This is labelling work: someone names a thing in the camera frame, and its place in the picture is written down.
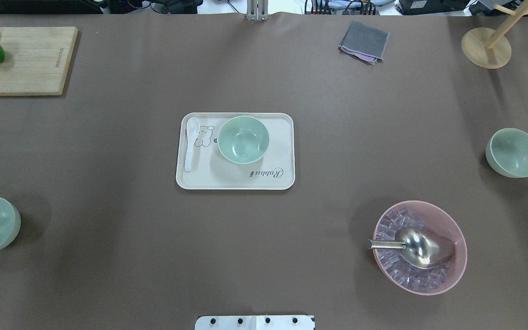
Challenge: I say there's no cream rabbit serving tray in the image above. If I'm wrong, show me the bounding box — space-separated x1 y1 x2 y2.
175 112 296 190

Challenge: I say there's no green bowl on tray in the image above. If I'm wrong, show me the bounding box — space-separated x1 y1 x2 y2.
218 115 270 164

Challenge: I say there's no white ceramic spoon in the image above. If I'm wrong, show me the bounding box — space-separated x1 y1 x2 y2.
184 117 200 172

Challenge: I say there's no grey folded cloth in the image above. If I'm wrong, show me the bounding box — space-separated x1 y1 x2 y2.
339 22 390 65

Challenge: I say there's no pink bowl with ice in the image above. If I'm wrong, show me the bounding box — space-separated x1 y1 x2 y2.
372 200 468 295

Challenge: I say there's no metal ice scoop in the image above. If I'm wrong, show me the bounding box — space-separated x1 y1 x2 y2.
366 227 455 269

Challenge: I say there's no wooden cutting board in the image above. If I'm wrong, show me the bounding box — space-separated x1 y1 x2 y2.
0 27 78 96

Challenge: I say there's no wooden mug tree stand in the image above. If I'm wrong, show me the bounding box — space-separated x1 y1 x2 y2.
461 0 528 69

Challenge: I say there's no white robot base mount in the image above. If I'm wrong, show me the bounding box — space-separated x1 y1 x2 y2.
194 314 316 330

